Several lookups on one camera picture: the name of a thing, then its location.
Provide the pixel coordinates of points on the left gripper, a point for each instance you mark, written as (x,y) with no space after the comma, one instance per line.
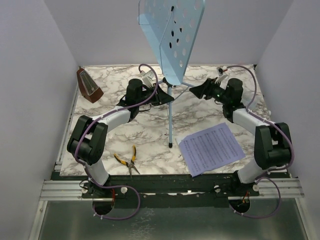
(159,96)

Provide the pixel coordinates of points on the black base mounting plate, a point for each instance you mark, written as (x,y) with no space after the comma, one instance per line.
(161,191)

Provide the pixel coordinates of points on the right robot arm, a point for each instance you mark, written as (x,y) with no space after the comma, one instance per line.
(272,141)

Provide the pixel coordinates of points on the clear plastic compartment box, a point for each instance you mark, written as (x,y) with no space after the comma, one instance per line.
(248,98)

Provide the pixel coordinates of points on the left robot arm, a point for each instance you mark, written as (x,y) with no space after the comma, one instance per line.
(88,139)

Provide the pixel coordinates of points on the yellow handled needle-nose pliers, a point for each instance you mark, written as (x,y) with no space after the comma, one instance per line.
(129,164)

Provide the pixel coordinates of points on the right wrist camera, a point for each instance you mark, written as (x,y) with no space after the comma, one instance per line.
(222,75)

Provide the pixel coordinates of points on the light blue music stand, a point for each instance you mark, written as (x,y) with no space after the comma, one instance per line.
(171,28)

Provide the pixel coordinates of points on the brown wooden metronome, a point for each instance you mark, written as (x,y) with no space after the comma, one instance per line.
(88,87)

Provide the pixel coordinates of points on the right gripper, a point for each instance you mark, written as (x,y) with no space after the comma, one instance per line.
(207,88)

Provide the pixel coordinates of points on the sheet music page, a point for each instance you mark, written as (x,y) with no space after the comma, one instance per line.
(209,149)

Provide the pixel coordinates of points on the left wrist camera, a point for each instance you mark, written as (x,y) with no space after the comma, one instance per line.
(147,78)

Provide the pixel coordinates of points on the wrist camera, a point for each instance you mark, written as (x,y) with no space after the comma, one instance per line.
(222,75)
(147,78)

